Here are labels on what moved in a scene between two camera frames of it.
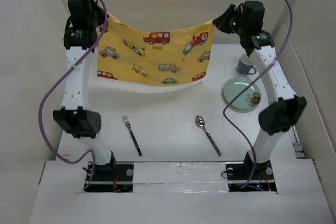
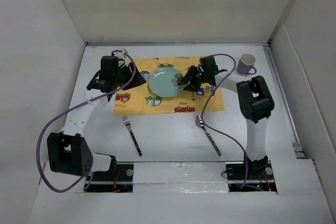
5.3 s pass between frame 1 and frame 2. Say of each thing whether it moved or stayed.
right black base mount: stayed
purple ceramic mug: stayed
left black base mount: stayed
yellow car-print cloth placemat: moved
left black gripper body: moved
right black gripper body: moved
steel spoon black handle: stayed
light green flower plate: moved
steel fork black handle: stayed
